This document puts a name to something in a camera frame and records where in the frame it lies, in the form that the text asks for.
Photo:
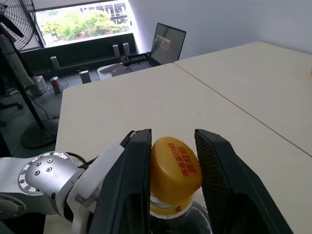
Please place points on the black laptop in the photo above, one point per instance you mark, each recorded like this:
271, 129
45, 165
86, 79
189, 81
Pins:
168, 44

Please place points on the bright window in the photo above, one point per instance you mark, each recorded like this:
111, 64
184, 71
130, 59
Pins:
83, 22

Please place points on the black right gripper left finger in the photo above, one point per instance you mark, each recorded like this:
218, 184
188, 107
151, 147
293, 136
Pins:
122, 190

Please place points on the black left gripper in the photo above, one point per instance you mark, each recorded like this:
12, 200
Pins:
126, 139

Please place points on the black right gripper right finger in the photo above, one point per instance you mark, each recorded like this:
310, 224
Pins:
234, 190

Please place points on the dark flat tablet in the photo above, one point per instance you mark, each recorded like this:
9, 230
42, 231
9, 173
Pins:
114, 68

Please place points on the silver battery box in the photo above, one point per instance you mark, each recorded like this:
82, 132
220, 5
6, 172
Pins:
84, 76
126, 48
55, 84
116, 50
54, 62

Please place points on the small black device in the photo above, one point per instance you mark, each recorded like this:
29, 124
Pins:
125, 61

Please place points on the black standing fan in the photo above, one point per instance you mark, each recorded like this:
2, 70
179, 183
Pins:
17, 19

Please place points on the black low window shelf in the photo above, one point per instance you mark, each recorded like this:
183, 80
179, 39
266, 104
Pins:
80, 54

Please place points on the dark soda bottle yellow cap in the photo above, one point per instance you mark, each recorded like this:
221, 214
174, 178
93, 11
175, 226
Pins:
180, 219

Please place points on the white box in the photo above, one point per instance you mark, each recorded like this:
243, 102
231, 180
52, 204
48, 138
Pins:
41, 84

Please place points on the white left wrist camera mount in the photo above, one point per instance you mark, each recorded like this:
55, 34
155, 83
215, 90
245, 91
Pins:
97, 168

